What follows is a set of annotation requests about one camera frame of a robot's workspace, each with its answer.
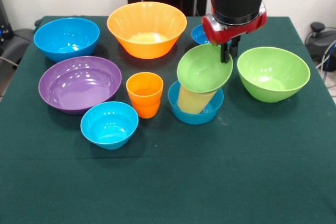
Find yellow cup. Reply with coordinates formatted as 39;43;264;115
177;81;218;115

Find orange cup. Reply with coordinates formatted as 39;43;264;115
125;71;164;119

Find translucent blue ridged bowl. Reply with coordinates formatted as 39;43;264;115
167;80;225;125

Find dark green tablecloth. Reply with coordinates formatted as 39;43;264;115
0;15;336;224

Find large green bowl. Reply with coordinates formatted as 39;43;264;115
237;46;311;103

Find large blue bowl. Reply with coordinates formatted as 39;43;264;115
33;17;101;63

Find small green bowl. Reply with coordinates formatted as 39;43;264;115
176;44;234;94

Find dark grey seat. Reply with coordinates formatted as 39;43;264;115
0;28;36;78

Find purple bowl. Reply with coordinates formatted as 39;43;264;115
38;56;122;115

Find large orange bowl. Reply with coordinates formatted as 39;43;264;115
106;1;188;60

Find small light blue bowl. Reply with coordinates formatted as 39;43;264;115
80;101;139;151

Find small dark blue bowl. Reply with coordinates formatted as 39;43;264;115
191;24;233;46

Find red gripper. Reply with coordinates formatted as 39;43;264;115
201;2;268;64

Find black electronic device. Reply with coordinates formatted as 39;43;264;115
0;0;14;41

